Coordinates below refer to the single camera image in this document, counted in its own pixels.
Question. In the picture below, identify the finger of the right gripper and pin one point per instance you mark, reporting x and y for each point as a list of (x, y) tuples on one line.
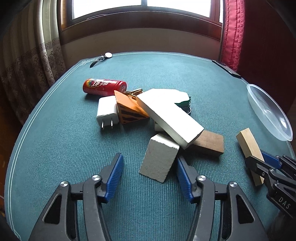
[(271, 160), (259, 169)]

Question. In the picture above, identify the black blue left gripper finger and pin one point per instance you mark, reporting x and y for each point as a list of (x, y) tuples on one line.
[(59, 218)]

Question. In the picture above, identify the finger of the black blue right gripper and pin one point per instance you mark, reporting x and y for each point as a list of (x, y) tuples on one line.
[(238, 218)]

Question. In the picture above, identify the light wooden block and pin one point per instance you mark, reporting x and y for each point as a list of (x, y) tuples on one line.
[(248, 144)]

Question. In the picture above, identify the brown wooden block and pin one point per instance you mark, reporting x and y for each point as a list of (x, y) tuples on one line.
[(208, 143)]

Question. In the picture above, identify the green jar-shaped tin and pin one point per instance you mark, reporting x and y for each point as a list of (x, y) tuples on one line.
[(185, 105)]

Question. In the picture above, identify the grey white foam block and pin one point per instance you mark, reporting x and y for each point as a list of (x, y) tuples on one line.
[(159, 157)]

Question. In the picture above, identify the white wall charger plug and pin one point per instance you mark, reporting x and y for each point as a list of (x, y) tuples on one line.
[(107, 113)]

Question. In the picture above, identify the long white block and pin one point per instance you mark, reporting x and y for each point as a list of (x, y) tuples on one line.
[(180, 126)]

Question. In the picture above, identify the orange striped wedge block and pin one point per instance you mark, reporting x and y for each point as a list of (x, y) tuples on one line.
[(128, 109)]

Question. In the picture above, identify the brass key rings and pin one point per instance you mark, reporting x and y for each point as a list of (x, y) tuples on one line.
[(134, 92)]

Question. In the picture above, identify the clear plastic bowl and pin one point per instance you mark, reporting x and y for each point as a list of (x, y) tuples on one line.
[(269, 113)]

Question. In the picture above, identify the black remote control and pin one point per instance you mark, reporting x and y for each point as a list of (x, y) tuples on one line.
[(227, 69)]

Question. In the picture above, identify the green table mat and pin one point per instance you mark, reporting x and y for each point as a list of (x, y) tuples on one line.
[(62, 141)]

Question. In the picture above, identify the red cylindrical can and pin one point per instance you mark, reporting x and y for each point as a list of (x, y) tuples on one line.
[(103, 87)]

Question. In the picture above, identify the red quilted curtain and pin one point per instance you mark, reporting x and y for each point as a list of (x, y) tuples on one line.
[(232, 33)]

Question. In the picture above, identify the beige patterned curtain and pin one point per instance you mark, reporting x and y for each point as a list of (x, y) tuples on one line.
[(31, 56)]

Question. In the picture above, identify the black strap wristwatch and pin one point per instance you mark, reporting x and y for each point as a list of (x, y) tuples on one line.
[(107, 55)]

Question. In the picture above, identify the brown wooden window frame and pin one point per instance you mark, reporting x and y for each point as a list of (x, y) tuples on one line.
[(130, 17)]

